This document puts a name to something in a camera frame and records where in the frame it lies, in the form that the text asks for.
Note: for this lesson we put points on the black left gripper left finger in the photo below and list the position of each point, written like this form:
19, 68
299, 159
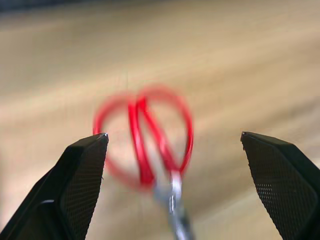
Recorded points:
62, 190

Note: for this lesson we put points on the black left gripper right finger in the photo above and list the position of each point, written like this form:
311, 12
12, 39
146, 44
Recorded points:
280, 180

